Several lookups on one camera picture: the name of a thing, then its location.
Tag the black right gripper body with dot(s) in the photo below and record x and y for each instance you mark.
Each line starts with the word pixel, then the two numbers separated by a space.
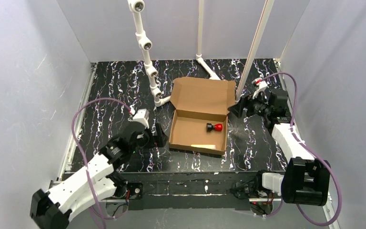
pixel 246 105

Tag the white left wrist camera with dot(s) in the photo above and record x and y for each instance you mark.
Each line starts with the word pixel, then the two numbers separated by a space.
pixel 142 116

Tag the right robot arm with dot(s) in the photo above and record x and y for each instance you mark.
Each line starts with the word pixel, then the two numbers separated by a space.
pixel 306 179

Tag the white PVC pipe frame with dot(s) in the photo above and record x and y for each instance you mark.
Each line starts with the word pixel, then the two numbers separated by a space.
pixel 145 44

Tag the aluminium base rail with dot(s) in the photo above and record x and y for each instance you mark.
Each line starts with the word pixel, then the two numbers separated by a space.
pixel 199 124

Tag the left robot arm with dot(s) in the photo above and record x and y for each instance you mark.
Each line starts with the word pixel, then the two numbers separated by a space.
pixel 56 208

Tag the red black knob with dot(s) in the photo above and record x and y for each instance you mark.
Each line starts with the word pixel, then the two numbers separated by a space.
pixel 216 127

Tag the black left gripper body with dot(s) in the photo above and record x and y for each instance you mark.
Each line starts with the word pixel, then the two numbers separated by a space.
pixel 155 136

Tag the yellow rectangular block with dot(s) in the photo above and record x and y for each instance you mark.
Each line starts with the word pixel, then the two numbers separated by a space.
pixel 213 147

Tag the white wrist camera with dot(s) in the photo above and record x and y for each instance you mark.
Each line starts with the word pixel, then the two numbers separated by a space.
pixel 142 116
pixel 260 85

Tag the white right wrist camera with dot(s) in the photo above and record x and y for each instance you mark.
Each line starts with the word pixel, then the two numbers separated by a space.
pixel 260 85

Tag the brown cardboard box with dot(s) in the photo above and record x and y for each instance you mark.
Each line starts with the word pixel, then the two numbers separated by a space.
pixel 199 101

